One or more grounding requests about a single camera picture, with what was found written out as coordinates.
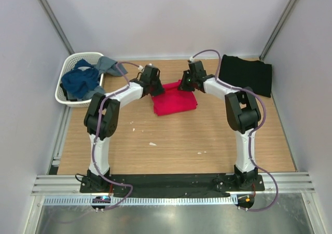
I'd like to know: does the left aluminium corner post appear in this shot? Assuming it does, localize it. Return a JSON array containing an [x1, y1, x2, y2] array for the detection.
[[38, 0, 74, 54]]

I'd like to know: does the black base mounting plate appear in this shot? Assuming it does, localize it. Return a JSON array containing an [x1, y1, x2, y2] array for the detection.
[[75, 173, 265, 197]]

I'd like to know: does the dark blue t shirt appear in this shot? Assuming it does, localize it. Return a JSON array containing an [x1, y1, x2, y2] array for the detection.
[[61, 59, 93, 101]]

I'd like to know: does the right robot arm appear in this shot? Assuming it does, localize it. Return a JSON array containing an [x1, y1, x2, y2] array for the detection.
[[178, 59, 261, 190]]

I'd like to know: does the right aluminium corner post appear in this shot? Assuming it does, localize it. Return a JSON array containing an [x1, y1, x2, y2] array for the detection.
[[259, 0, 299, 61]]

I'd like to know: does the aluminium corner post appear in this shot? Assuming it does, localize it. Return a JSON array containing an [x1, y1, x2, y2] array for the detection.
[[38, 0, 74, 54], [259, 0, 299, 61]]

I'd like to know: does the red t shirt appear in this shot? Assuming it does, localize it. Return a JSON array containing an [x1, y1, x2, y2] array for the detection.
[[151, 80, 198, 116]]

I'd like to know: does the grey blue t shirt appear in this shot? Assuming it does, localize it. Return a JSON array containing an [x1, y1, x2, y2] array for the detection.
[[79, 56, 128, 100]]

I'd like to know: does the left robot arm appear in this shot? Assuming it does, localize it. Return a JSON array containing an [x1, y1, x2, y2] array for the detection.
[[82, 64, 164, 192]]

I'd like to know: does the slotted white cable duct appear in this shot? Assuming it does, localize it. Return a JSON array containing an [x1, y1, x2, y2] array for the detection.
[[44, 195, 238, 206]]

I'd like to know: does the folded black t shirt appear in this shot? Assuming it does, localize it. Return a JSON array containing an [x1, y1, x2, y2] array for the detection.
[[218, 55, 272, 98]]

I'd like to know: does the white plastic laundry basket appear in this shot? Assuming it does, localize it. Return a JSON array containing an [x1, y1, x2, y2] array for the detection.
[[55, 52, 103, 108]]

